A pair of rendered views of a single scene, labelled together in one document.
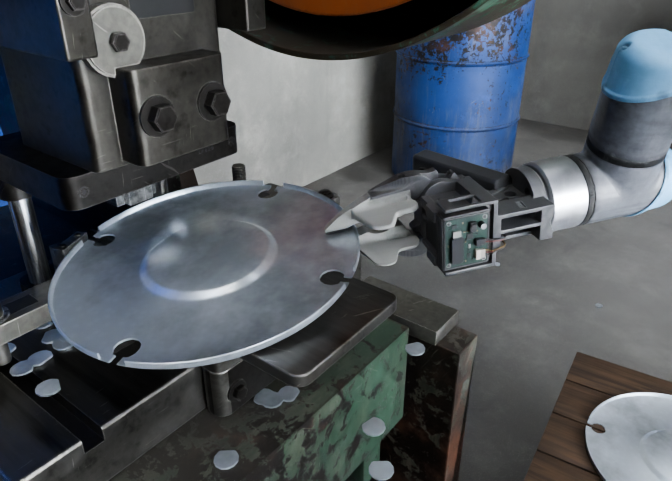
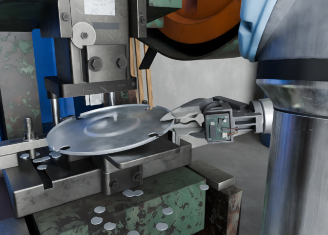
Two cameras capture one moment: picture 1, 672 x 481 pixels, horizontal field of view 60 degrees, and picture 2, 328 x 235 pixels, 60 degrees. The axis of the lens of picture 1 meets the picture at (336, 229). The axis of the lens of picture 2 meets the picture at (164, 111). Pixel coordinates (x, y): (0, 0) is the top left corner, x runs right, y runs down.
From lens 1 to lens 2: 0.22 m
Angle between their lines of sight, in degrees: 21
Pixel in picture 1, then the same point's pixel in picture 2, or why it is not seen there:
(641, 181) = not seen: hidden behind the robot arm
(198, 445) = (92, 203)
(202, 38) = (121, 40)
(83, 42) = (67, 32)
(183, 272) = (98, 128)
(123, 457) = (60, 199)
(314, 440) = (144, 216)
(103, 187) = (74, 91)
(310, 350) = (130, 157)
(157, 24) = (102, 32)
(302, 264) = (145, 130)
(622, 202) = not seen: hidden behind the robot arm
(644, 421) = not seen: outside the picture
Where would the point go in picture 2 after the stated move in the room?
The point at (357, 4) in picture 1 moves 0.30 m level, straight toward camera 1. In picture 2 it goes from (202, 38) to (170, 38)
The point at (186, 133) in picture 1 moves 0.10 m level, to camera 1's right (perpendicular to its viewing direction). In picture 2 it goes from (107, 73) to (149, 74)
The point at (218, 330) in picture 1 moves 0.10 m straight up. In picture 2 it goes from (99, 146) to (96, 96)
